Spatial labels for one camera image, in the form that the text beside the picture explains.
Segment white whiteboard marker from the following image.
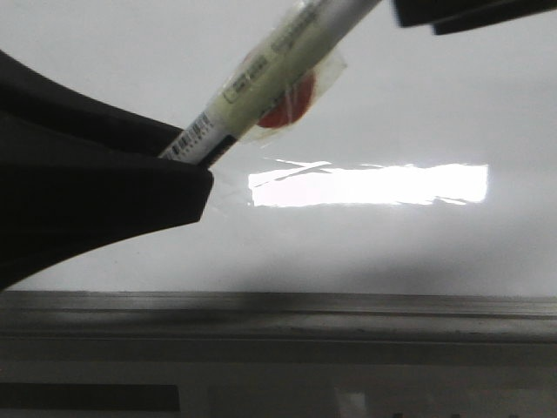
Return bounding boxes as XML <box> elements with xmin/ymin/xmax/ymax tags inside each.
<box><xmin>160</xmin><ymin>1</ymin><xmax>378</xmax><ymax>167</ymax></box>

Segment black gripper finger behind marker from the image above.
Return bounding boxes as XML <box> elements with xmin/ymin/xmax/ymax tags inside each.
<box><xmin>1</xmin><ymin>52</ymin><xmax>180</xmax><ymax>157</ymax></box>

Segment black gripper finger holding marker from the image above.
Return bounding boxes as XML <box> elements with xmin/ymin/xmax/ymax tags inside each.
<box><xmin>1</xmin><ymin>115</ymin><xmax>213</xmax><ymax>288</ymax></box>

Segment white whiteboard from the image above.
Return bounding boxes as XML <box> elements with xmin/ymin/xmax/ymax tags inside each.
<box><xmin>1</xmin><ymin>3</ymin><xmax>556</xmax><ymax>360</ymax></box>

